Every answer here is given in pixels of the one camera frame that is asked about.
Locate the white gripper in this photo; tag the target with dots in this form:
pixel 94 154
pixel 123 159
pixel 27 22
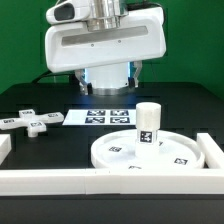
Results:
pixel 140 37

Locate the white round table top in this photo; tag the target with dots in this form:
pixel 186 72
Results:
pixel 120 150

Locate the white cross-shaped table base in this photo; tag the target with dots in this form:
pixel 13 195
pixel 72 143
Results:
pixel 33 122

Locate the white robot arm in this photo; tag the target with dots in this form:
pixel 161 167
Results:
pixel 104 15

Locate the white marker sheet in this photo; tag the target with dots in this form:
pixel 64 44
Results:
pixel 95 117

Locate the white U-shaped fence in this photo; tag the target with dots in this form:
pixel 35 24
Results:
pixel 110 181

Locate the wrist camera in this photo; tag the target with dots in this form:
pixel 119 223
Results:
pixel 68 11

